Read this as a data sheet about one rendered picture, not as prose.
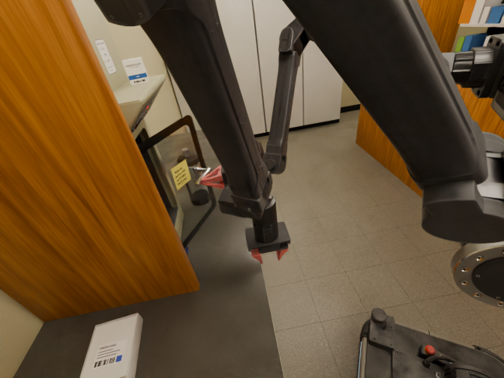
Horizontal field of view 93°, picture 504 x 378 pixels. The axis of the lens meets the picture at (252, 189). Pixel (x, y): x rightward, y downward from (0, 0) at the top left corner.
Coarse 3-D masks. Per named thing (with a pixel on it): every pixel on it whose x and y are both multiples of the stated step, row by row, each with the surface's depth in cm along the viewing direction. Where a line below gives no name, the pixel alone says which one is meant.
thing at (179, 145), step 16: (176, 128) 73; (192, 128) 80; (144, 144) 63; (160, 144) 68; (176, 144) 74; (192, 144) 81; (160, 160) 69; (176, 160) 75; (192, 160) 82; (160, 176) 70; (192, 176) 83; (160, 192) 70; (176, 192) 77; (192, 192) 85; (208, 192) 94; (176, 208) 78; (192, 208) 86; (208, 208) 96; (176, 224) 79; (192, 224) 87
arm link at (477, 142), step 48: (288, 0) 15; (336, 0) 14; (384, 0) 13; (336, 48) 16; (384, 48) 15; (432, 48) 16; (384, 96) 18; (432, 96) 17; (432, 144) 21; (480, 144) 22; (432, 192) 23; (480, 240) 26
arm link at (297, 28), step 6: (294, 24) 70; (300, 24) 70; (294, 30) 70; (300, 30) 70; (300, 36) 76; (306, 36) 76; (294, 42) 70; (300, 42) 73; (306, 42) 76; (294, 48) 73; (300, 48) 75; (300, 54) 77
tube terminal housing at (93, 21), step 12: (72, 0) 52; (84, 0) 57; (84, 12) 56; (96, 12) 62; (84, 24) 55; (96, 24) 61; (96, 36) 60; (108, 36) 66; (96, 48) 58; (108, 48) 65; (120, 60) 71; (120, 72) 70; (120, 84) 68; (144, 120) 82; (144, 132) 85
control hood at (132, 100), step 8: (152, 80) 68; (160, 80) 68; (120, 88) 64; (128, 88) 62; (136, 88) 61; (144, 88) 59; (152, 88) 59; (120, 96) 56; (128, 96) 54; (136, 96) 53; (144, 96) 53; (152, 96) 63; (120, 104) 50; (128, 104) 50; (136, 104) 50; (144, 104) 53; (128, 112) 51; (136, 112) 51; (128, 120) 51
